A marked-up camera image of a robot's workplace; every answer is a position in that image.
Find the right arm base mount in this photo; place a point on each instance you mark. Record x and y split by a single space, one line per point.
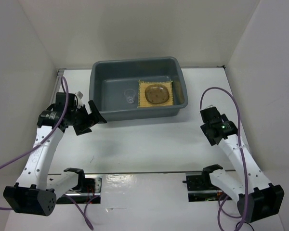
198 190

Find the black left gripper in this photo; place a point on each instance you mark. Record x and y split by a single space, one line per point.
85 127

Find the yellow bamboo mat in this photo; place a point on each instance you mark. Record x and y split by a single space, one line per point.
142 102

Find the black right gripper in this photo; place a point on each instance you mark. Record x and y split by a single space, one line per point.
212 142

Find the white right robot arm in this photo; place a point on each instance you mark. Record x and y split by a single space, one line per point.
255 195

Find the grey plastic bin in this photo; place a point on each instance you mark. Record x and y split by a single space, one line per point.
109 80

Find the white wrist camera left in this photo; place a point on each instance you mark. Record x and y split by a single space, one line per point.
78 99

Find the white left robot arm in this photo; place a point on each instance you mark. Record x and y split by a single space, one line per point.
34 192

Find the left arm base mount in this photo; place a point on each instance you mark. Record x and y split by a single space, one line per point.
90 193

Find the clear plastic cup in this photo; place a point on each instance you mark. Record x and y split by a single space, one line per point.
130 95
247 147

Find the clear square plate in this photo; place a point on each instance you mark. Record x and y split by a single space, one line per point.
157 94

